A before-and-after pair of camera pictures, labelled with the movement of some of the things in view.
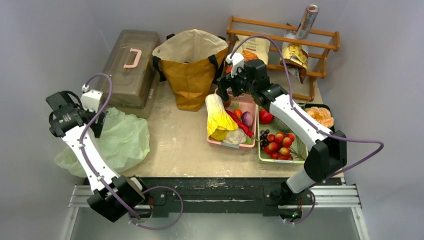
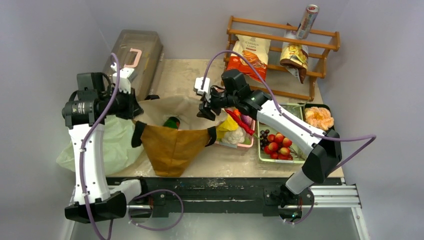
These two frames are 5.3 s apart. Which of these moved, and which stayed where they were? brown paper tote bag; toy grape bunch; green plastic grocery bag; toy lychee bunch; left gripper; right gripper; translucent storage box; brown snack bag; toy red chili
Moved: left gripper; right gripper; brown paper tote bag
Stayed: toy red chili; brown snack bag; translucent storage box; toy lychee bunch; green plastic grocery bag; toy grape bunch
